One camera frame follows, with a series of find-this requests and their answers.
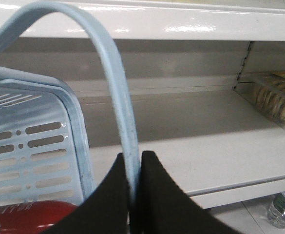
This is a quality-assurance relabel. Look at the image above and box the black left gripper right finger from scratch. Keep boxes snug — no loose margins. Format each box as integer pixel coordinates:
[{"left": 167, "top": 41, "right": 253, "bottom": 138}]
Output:
[{"left": 130, "top": 151, "right": 238, "bottom": 234}]

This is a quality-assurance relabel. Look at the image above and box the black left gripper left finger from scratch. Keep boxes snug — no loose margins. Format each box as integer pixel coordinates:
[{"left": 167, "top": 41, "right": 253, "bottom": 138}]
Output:
[{"left": 43, "top": 153, "right": 128, "bottom": 234}]

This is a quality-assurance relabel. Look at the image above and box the red Coca-Cola bottle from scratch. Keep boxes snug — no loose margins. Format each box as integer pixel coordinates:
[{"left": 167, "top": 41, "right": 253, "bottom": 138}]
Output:
[{"left": 0, "top": 200, "right": 77, "bottom": 234}]

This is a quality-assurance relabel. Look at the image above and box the light blue plastic basket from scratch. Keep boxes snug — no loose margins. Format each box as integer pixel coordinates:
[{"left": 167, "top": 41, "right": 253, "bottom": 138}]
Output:
[{"left": 0, "top": 1, "right": 140, "bottom": 205}]

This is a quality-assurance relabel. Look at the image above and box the clear water bottle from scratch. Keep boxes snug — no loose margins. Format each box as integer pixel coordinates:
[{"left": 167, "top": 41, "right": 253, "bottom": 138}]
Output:
[{"left": 267, "top": 191, "right": 285, "bottom": 229}]

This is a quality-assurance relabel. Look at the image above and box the white left shelf unit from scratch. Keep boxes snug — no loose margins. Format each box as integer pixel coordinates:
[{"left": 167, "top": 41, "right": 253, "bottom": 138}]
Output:
[{"left": 0, "top": 0, "right": 285, "bottom": 208}]

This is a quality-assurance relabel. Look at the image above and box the yellow label cookie tray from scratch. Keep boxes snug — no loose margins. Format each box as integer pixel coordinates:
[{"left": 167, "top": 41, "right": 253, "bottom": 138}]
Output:
[{"left": 251, "top": 71, "right": 285, "bottom": 124}]

